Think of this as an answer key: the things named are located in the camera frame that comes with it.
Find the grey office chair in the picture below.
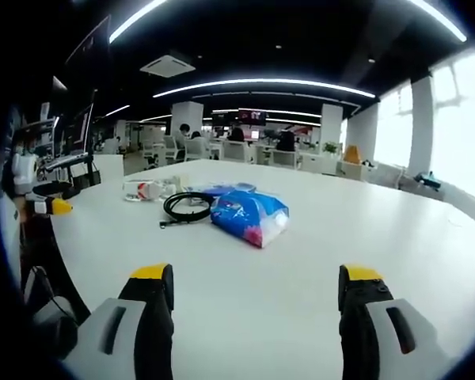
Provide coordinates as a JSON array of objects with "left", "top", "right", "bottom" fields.
[{"left": 21, "top": 264, "right": 93, "bottom": 359}]

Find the ceiling air conditioner unit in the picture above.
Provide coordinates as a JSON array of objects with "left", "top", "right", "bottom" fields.
[{"left": 139, "top": 54, "right": 197, "bottom": 78}]

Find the blue tissue packet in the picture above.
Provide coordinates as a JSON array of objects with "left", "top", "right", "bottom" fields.
[{"left": 209, "top": 189, "right": 291, "bottom": 251}]

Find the white table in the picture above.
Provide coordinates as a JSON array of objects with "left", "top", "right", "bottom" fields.
[{"left": 49, "top": 158, "right": 475, "bottom": 380}]

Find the curved ceiling light strip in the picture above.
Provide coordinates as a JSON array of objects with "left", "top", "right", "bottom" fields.
[
  {"left": 407, "top": 0, "right": 469, "bottom": 43},
  {"left": 152, "top": 78, "right": 377, "bottom": 99},
  {"left": 108, "top": 0, "right": 171, "bottom": 44}
]

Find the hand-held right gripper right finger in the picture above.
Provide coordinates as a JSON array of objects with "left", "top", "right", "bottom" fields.
[{"left": 338, "top": 264, "right": 453, "bottom": 380}]

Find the yellow object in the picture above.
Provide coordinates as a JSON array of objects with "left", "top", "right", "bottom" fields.
[{"left": 342, "top": 144, "right": 362, "bottom": 164}]

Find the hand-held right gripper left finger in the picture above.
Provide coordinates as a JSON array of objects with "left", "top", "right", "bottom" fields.
[{"left": 59, "top": 263, "right": 175, "bottom": 380}]

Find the black round base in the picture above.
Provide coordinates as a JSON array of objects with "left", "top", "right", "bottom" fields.
[{"left": 32, "top": 181, "right": 82, "bottom": 200}]

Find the teal object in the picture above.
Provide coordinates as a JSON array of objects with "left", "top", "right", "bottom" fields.
[{"left": 414, "top": 170, "right": 445, "bottom": 190}]

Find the small white box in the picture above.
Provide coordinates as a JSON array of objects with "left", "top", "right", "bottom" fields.
[{"left": 162, "top": 174, "right": 192, "bottom": 192}]

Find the white low cabinet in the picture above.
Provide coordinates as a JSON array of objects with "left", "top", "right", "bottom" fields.
[{"left": 92, "top": 154, "right": 125, "bottom": 186}]

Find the white and red packet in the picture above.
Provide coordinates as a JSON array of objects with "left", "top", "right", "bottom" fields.
[{"left": 122, "top": 179, "right": 164, "bottom": 203}]

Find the laptop on stand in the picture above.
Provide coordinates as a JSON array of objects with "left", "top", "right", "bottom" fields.
[{"left": 42, "top": 150, "right": 90, "bottom": 172}]

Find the black cable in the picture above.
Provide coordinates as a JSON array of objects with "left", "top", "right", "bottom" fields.
[{"left": 158, "top": 190, "right": 223, "bottom": 230}]

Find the dark computer monitor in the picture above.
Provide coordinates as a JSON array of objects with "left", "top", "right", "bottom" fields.
[{"left": 64, "top": 102, "right": 96, "bottom": 154}]

